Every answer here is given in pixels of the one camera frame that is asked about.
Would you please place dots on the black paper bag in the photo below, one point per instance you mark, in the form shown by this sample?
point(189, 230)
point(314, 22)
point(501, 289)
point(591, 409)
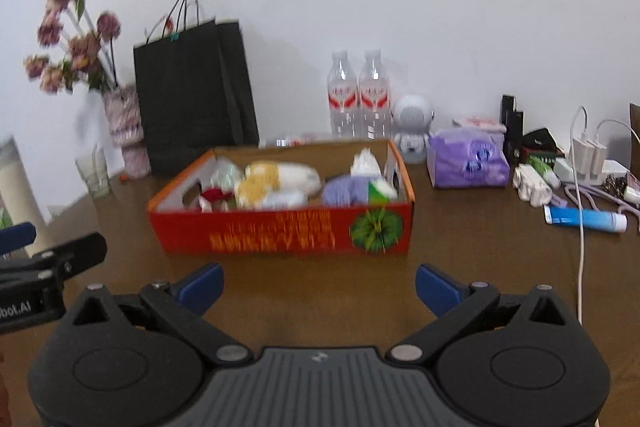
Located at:
point(185, 102)

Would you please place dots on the green and white tube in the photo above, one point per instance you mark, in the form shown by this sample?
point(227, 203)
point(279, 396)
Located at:
point(545, 170)

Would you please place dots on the dried pink flowers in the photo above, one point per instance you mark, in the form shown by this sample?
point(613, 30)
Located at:
point(80, 47)

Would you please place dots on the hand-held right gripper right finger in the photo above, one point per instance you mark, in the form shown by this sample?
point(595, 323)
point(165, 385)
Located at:
point(435, 289)

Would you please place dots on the red cardboard box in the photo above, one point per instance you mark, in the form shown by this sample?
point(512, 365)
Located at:
point(280, 232)

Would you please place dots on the clear water bottle red label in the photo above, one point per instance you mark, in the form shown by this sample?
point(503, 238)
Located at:
point(375, 102)
point(344, 102)

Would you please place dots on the cream thermos bottle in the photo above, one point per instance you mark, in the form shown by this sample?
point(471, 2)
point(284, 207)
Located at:
point(20, 197)

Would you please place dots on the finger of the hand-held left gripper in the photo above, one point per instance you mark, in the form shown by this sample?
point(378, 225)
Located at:
point(80, 252)
point(17, 237)

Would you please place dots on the brown cardboard piece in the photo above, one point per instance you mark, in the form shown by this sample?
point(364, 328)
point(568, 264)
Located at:
point(635, 127)

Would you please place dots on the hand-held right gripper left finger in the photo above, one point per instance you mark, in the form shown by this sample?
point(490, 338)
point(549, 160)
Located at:
point(202, 287)

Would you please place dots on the white plastic gadget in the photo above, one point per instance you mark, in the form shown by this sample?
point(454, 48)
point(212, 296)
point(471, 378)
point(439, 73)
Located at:
point(531, 189)

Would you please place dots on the dark pouch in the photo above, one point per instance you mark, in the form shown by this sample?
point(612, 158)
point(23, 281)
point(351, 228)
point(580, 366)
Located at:
point(542, 141)

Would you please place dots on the blue tube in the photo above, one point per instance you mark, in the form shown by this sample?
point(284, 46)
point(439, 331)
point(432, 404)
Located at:
point(585, 218)

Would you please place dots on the white charger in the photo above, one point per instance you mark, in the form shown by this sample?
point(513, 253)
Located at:
point(590, 157)

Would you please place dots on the pink and white pack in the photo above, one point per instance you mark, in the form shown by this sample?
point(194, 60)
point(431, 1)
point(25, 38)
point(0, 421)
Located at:
point(477, 123)

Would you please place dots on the black rectangular device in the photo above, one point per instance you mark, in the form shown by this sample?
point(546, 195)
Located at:
point(512, 132)

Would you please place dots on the red artificial rose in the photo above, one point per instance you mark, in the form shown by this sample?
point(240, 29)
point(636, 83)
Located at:
point(215, 197)

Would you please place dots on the iridescent sheer fabric bundle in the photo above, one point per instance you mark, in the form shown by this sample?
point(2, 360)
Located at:
point(227, 177)

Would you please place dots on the purple tissue pack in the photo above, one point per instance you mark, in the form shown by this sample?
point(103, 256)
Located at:
point(467, 159)

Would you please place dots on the mottled pink vase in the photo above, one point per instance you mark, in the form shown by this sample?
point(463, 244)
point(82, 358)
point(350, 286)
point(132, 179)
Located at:
point(127, 127)

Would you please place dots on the white robot speaker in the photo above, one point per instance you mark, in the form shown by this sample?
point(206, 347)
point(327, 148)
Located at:
point(412, 122)

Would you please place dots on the yellow and white plush toy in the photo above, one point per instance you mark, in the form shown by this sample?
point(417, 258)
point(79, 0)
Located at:
point(280, 179)

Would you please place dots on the clear drinking glass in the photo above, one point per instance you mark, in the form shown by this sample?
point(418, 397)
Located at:
point(95, 174)

